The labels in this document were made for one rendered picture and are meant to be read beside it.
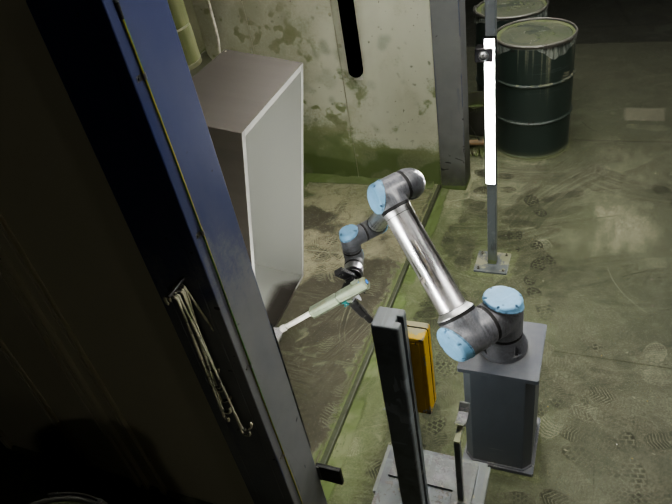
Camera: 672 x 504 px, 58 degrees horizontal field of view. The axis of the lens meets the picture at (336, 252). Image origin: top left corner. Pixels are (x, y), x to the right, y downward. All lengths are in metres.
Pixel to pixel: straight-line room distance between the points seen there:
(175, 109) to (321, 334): 2.35
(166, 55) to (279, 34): 3.17
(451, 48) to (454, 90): 0.28
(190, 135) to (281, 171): 1.53
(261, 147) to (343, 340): 1.22
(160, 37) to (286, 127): 1.50
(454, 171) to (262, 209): 1.86
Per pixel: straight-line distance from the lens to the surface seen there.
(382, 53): 4.26
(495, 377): 2.47
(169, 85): 1.36
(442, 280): 2.27
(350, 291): 2.61
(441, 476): 2.01
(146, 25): 1.31
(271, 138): 2.84
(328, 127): 4.65
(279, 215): 3.07
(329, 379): 3.30
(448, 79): 4.21
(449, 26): 4.09
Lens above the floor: 2.52
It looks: 37 degrees down
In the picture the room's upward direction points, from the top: 12 degrees counter-clockwise
